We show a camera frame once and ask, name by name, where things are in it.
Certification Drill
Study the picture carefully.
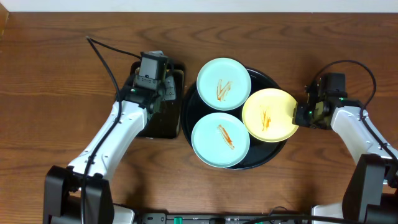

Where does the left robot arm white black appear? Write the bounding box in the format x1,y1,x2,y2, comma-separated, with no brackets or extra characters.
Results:
43,71,184,223

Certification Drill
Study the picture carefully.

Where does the light blue plate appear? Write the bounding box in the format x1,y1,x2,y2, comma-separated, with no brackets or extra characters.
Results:
191,113,250,168
197,58,251,111

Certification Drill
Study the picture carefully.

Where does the yellow plate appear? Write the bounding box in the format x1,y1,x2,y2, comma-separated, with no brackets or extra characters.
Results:
242,88,299,142

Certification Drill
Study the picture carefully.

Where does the upper light blue plate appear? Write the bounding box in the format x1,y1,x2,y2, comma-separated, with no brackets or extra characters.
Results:
197,58,251,111

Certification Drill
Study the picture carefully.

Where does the lower light blue plate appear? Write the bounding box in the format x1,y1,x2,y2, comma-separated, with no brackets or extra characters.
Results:
191,113,250,168

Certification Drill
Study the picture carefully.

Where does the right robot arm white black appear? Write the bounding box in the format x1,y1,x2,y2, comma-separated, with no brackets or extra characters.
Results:
293,98,397,223

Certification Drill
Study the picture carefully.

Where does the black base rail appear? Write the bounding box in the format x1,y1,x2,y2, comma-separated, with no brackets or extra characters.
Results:
136,212,315,224

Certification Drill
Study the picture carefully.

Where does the black rectangular water tray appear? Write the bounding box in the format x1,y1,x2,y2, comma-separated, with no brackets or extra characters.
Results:
121,60,184,139

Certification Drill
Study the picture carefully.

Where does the round black serving tray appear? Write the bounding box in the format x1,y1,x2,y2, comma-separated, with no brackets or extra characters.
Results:
180,67,287,170

